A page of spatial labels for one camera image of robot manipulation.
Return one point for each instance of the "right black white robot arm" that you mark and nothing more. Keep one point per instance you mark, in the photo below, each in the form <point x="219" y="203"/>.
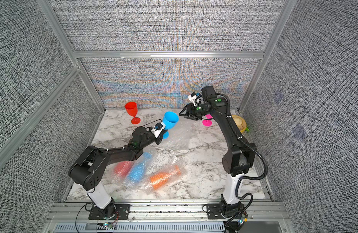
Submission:
<point x="239" y="158"/>

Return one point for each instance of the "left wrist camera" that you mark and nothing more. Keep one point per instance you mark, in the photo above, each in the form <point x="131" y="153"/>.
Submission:
<point x="159" y="130"/>

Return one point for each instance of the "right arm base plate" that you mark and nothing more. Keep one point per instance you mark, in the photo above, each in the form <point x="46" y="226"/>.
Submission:
<point x="216" y="211"/>

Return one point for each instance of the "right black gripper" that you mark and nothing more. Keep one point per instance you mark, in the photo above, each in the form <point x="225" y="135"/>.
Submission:
<point x="191" y="111"/>

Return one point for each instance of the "pink plastic wine glass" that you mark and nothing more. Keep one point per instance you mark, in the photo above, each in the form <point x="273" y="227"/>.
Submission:
<point x="208" y="120"/>

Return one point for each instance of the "aluminium front rail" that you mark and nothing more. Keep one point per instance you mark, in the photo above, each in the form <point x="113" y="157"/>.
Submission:
<point x="177" y="210"/>

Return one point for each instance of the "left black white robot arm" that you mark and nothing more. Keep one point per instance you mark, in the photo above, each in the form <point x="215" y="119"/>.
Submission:
<point x="90" y="166"/>

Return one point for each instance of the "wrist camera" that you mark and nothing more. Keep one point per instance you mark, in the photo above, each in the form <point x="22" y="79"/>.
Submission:
<point x="206" y="93"/>
<point x="159" y="130"/>

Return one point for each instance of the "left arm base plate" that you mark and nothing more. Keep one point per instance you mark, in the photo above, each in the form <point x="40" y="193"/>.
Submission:
<point x="111" y="212"/>

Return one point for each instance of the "wrapped red wine glass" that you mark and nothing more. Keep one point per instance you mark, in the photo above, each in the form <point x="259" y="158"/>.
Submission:
<point x="121" y="170"/>

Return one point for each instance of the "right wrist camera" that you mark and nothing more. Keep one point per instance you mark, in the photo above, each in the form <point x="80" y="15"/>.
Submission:
<point x="206" y="93"/>

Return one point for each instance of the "blue wine glass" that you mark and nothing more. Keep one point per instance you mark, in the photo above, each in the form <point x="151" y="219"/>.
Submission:
<point x="170" y="119"/>
<point x="138" y="170"/>

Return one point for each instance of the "red plastic wine glass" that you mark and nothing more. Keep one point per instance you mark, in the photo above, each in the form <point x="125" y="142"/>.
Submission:
<point x="132" y="110"/>

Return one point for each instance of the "orange wine glass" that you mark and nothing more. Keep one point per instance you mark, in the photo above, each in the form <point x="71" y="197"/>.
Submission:
<point x="163" y="177"/>

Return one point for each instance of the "yellow bowl with buns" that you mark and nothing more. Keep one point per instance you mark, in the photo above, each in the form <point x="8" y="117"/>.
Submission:
<point x="240" y="123"/>

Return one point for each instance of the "clear bubble wrap sheet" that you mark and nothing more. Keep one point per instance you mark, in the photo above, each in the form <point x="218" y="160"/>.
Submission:
<point x="180" y="137"/>

